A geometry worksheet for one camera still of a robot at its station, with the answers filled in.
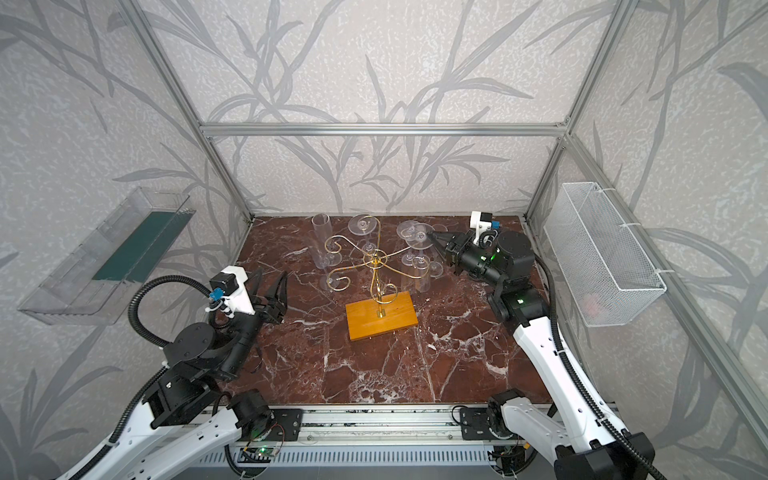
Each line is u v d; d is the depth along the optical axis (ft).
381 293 3.23
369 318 2.97
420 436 2.38
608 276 1.99
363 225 2.38
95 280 2.09
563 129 3.08
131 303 1.26
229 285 1.56
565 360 1.42
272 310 1.77
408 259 2.62
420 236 2.14
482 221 2.06
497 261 1.72
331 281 3.34
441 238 2.11
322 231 3.08
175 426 1.50
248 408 2.14
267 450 2.31
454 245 1.87
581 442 1.23
